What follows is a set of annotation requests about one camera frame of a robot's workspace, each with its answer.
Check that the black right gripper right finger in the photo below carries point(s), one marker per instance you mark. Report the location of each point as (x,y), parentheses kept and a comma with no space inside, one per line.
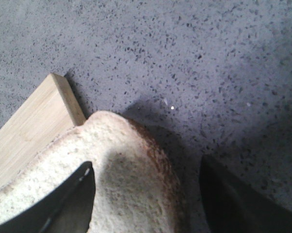
(231,206)

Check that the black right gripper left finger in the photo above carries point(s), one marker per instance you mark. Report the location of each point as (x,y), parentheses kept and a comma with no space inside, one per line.
(67,209)

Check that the white bread slice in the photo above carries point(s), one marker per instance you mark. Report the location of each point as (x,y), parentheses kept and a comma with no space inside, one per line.
(137,190)

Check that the wooden cutting board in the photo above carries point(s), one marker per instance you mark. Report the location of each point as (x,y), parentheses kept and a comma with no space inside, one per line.
(49,111)

